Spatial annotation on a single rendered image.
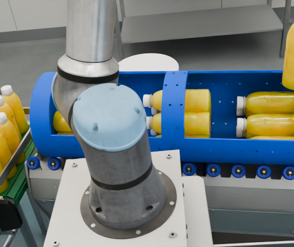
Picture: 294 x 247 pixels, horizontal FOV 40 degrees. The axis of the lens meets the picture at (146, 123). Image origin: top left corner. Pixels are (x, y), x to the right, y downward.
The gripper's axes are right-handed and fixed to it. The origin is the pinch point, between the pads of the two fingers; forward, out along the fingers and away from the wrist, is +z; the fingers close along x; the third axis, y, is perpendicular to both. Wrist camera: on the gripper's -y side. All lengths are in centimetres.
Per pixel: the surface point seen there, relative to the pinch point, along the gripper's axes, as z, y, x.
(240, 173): 47.4, -13.3, -5.2
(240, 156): 38.4, -13.8, -7.6
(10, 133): 39, -90, 2
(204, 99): 25.7, -24.2, 2.8
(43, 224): 135, -118, 41
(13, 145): 44, -91, 2
